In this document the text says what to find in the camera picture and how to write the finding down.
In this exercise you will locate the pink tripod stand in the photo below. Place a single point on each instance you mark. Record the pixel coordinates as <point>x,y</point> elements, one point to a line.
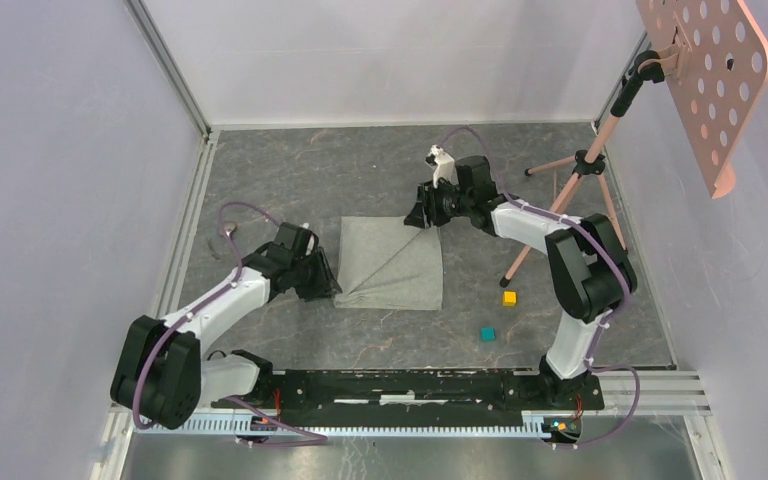
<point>648,66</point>

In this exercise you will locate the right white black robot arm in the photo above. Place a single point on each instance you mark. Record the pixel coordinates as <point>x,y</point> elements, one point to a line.
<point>590,272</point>

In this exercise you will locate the yellow cube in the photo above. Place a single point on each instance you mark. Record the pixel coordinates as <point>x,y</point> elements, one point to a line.
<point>509,298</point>

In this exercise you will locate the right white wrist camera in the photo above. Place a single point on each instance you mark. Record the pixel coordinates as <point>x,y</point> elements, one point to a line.
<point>443,165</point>

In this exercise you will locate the pink perforated tray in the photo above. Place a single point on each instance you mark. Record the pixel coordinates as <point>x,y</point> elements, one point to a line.
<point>715,58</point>

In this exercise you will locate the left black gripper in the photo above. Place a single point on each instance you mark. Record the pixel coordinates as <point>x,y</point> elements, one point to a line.
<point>325,283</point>

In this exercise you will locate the white toothed cable strip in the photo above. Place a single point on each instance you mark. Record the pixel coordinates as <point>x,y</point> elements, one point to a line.
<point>240,424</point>

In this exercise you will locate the teal cube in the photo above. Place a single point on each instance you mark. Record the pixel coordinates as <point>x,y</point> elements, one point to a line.
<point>487,334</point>

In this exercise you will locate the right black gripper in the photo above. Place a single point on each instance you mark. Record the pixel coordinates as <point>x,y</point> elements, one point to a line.
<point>425,213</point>

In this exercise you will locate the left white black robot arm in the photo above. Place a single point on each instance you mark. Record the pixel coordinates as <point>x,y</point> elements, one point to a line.
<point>163,374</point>

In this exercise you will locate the grey cloth napkin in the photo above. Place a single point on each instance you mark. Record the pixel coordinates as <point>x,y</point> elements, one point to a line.
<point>385,264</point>

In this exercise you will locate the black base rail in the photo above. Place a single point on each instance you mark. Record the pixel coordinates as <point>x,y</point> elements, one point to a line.
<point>420,397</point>

